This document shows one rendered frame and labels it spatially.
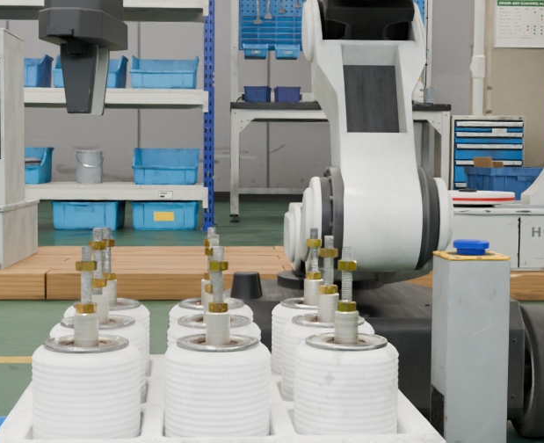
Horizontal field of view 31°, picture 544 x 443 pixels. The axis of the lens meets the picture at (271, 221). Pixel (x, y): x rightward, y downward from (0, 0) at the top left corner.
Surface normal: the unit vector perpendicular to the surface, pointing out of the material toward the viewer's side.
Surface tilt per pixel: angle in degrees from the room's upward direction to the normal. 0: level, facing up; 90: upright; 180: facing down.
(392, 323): 46
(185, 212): 92
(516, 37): 90
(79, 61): 90
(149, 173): 95
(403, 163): 51
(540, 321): 30
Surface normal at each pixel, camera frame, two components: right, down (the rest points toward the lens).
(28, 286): 0.04, 0.07
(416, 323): 0.04, -0.65
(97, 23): 0.63, 0.06
